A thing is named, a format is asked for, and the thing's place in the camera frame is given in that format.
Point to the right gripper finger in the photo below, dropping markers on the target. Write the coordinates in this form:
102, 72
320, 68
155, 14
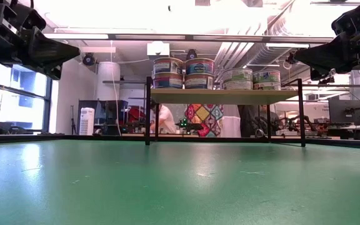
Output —
320, 54
322, 76

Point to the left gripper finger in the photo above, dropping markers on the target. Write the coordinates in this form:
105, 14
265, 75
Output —
48, 50
56, 72

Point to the tuna can green white label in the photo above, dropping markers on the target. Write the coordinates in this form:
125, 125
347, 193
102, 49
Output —
237, 85
267, 86
237, 75
266, 76

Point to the salmon can blue red label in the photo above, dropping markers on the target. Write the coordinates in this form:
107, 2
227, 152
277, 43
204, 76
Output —
167, 66
198, 82
199, 66
167, 82

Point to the black background robot arm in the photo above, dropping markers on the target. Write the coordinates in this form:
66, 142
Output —
187, 125

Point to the wooden shelf black metal legs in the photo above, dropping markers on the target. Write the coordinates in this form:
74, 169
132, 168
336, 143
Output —
223, 96

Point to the black round ceiling device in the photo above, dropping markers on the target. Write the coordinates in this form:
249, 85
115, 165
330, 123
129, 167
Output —
291, 58
88, 59
191, 53

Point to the black background monitor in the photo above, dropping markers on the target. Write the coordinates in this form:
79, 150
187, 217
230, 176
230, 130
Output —
348, 111

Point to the white round column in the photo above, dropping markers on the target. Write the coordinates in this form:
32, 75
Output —
108, 81

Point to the white cylinder appliance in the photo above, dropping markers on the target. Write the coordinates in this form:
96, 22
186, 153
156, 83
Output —
87, 121

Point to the black cabinet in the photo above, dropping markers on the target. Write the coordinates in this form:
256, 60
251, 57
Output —
111, 107

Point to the person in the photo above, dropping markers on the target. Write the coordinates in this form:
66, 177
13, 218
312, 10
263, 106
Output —
166, 120
272, 118

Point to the dark hanging cloth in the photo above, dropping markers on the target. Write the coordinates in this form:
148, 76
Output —
247, 120

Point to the red fabric object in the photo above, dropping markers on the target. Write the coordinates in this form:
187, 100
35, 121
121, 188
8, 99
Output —
134, 114

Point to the long ceiling light bar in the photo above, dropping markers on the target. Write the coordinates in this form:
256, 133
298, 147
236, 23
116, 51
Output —
148, 37

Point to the white cloth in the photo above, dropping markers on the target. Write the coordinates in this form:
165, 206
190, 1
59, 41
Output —
231, 126

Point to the white ceiling box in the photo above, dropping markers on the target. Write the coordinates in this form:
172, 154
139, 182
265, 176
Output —
158, 49

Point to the colourful patchwork quilt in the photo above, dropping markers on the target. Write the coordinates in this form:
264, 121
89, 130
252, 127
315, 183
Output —
203, 120

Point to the green table mat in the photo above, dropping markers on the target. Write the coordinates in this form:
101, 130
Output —
180, 187

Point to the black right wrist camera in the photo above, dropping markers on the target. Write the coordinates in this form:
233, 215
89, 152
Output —
350, 17

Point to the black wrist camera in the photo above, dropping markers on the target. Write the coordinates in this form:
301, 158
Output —
31, 17
350, 17

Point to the dark window frame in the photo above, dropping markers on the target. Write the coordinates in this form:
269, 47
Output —
47, 106

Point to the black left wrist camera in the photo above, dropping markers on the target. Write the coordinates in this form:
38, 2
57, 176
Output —
31, 17

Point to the ribbed silver ceiling duct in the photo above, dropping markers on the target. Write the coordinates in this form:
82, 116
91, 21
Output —
261, 54

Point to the black metal table frame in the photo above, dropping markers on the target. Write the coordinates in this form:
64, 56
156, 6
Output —
27, 137

